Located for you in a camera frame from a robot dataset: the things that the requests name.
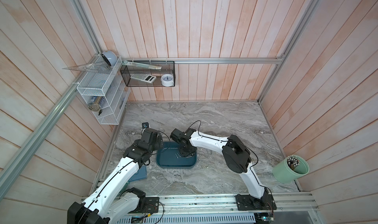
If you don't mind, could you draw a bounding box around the clear triangle ruler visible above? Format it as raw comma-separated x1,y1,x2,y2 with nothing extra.
64,62,109,73

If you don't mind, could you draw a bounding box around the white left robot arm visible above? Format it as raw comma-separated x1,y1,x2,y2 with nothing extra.
67,128,163,224

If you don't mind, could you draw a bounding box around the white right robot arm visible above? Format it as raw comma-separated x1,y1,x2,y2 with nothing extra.
170,128,277,211

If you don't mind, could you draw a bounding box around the white calculator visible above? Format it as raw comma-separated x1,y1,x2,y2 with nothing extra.
130,74,157,83

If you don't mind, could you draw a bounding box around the white tape roll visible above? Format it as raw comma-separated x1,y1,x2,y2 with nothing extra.
160,74,175,87

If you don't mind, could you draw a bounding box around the white wire mesh shelf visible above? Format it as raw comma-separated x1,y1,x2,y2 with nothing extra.
77,55,130,125

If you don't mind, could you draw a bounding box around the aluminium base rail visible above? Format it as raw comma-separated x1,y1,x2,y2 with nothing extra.
73,192,321,224

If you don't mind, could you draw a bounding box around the metal cylinder in shelf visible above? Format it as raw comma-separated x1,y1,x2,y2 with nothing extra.
88,96,104,112

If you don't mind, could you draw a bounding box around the clear straight ruler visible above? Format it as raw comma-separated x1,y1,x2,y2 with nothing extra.
122,61,161,70

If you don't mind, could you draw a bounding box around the green pen holder cup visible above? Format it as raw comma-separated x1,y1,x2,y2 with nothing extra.
273,155,310,184

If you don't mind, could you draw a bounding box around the black wire mesh basket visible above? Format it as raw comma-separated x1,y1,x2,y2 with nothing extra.
120,60,176,87

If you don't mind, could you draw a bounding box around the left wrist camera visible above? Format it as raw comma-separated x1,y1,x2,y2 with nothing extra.
142,122,150,130

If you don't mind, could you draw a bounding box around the grey round desk clock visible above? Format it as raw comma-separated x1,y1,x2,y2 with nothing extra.
101,50,118,67

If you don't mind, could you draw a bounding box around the teal plastic storage tray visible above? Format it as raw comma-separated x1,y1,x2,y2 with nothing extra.
156,142,197,169

